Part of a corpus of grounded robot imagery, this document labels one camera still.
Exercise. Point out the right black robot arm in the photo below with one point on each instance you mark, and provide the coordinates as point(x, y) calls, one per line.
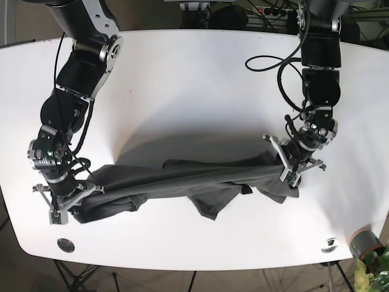
point(66, 114)

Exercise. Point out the right metal table grommet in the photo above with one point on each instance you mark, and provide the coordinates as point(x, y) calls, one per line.
point(330, 245)

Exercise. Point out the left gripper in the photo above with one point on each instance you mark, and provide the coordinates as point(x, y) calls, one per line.
point(318, 130)

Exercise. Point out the left metal table grommet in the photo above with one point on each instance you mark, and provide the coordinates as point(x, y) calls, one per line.
point(65, 245)

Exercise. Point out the grey plant pot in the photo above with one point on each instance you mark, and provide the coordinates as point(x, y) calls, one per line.
point(363, 241)

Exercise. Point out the green plant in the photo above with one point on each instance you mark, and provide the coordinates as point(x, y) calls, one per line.
point(371, 273)

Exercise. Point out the dark grey T-shirt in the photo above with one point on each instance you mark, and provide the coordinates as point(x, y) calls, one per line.
point(210, 186)

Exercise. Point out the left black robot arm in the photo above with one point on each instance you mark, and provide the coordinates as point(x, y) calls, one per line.
point(319, 25)

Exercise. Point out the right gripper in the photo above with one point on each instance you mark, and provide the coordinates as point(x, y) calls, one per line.
point(59, 166)

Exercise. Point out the metal table grommet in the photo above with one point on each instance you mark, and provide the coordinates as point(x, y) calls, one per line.
point(330, 245)
point(65, 245)

